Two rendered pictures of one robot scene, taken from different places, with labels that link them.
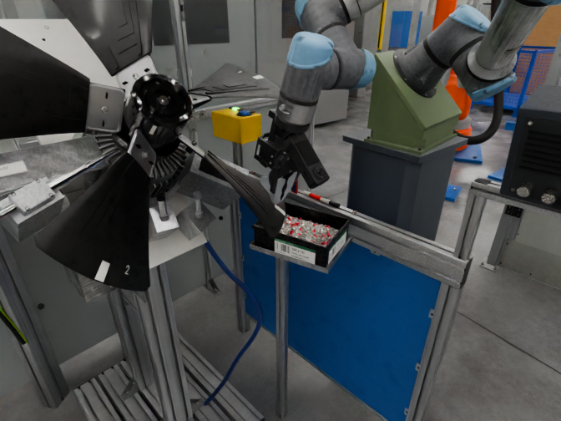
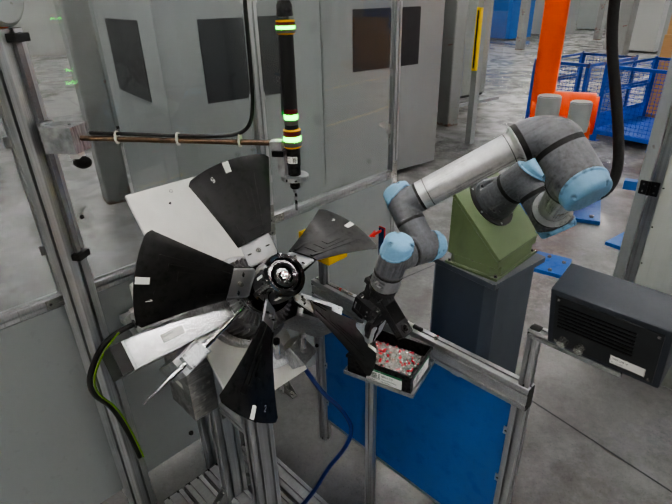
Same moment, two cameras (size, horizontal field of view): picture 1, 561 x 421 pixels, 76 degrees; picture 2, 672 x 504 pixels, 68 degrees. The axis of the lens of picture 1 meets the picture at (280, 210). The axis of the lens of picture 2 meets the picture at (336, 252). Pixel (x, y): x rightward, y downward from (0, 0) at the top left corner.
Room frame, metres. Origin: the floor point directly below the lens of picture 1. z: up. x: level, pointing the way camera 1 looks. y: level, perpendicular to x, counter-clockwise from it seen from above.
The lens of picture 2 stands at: (-0.38, 0.07, 1.86)
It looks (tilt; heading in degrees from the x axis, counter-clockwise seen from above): 27 degrees down; 1
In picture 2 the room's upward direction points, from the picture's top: 1 degrees counter-clockwise
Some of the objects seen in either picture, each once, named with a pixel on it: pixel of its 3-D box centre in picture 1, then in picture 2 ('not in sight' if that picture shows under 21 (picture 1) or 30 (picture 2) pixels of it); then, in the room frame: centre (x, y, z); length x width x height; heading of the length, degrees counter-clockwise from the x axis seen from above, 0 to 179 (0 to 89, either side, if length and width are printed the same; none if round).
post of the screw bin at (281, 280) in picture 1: (281, 340); (370, 451); (0.88, -0.01, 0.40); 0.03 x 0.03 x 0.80; 61
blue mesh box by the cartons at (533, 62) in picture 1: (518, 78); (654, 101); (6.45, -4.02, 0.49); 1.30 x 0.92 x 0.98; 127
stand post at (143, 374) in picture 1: (123, 283); (219, 399); (0.97, 0.53, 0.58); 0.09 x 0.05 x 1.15; 136
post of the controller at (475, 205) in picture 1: (471, 220); (530, 356); (0.72, -0.43, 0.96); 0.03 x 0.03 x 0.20; 46
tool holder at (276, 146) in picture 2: not in sight; (289, 160); (0.83, 0.21, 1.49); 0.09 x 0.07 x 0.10; 81
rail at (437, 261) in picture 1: (320, 212); (404, 332); (1.02, -0.13, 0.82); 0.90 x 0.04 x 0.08; 46
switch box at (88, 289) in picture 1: (83, 256); (190, 378); (0.90, 0.59, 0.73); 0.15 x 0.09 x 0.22; 46
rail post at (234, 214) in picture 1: (240, 266); (322, 372); (1.32, 0.18, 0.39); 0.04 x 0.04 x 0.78; 46
